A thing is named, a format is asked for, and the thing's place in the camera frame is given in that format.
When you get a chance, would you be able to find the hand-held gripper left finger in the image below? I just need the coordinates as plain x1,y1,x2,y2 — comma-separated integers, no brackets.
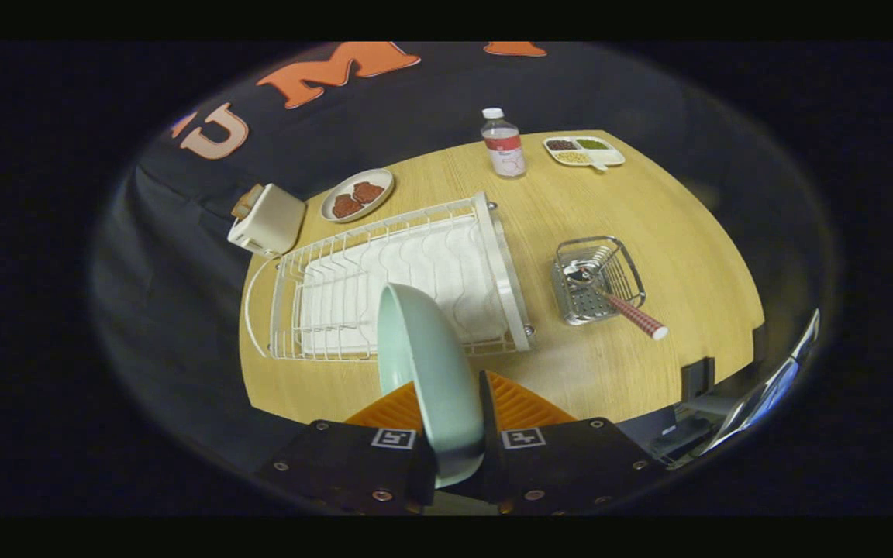
255,380,441,517

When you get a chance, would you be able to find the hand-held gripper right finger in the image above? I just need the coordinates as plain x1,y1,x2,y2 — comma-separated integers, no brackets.
446,370,666,517

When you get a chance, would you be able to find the light green plate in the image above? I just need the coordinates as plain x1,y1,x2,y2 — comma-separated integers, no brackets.
377,283,488,489

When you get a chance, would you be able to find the metal wire basket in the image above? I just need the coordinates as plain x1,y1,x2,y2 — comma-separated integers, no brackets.
551,236,646,326

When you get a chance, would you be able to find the white wire dish rack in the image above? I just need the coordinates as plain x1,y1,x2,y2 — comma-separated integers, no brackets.
243,191,536,363

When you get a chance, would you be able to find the spoon with red checked handle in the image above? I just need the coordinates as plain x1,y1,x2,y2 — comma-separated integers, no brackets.
564,262,669,341

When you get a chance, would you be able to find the white cookie plate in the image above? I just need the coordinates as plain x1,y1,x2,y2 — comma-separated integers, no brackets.
320,168,395,224

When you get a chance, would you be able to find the black table clamp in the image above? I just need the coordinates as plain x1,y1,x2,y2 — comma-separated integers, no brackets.
681,356,716,401

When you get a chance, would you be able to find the cream toaster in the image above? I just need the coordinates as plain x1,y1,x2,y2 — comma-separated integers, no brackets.
227,183,308,258

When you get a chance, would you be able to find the clear plastic water bottle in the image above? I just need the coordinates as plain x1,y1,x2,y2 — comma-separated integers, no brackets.
481,107,528,180

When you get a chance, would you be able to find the brown toast slice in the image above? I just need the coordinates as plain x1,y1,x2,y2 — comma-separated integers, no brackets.
231,184,265,220

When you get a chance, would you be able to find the white divided tray of beans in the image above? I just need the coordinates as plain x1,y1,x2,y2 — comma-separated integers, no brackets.
543,136,626,171

